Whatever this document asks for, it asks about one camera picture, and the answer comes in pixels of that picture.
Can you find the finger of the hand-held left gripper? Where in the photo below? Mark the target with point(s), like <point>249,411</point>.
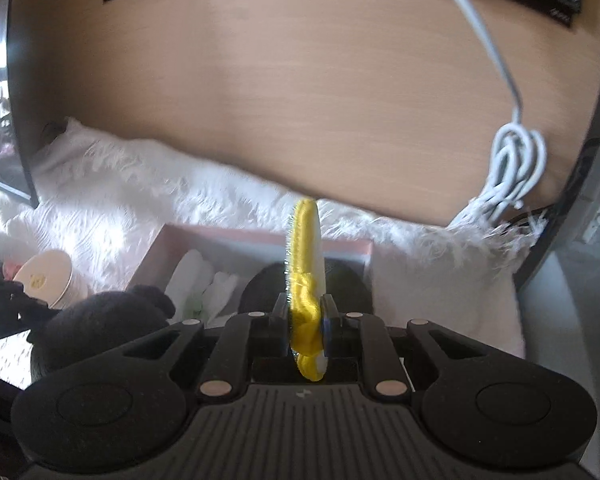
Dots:
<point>2,305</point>

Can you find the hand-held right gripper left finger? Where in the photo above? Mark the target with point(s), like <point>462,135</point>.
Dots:
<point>280,330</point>

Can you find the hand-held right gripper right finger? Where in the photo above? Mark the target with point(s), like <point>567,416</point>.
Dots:
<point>332,330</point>

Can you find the yellow round scrubbing pad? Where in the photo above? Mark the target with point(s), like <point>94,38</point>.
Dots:
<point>305,260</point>

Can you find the pink box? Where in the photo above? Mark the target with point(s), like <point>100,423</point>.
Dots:
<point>260,240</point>

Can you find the dark grey knit cloth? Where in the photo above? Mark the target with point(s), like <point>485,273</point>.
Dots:
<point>100,320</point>

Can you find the white cloth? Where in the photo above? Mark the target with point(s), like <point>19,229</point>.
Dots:
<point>195,277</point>

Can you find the cream round container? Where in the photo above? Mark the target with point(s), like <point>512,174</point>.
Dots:
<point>45,274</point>

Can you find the white fluffy blanket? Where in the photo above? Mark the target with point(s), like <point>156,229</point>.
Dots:
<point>105,195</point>

